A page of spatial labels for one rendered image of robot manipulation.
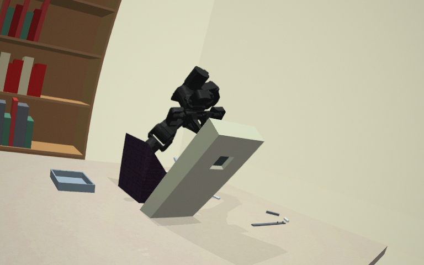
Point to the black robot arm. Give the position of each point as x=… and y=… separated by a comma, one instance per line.
x=203, y=95

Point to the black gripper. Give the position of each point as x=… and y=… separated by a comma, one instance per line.
x=191, y=116

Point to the light blue square tray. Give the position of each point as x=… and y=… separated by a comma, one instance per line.
x=72, y=181

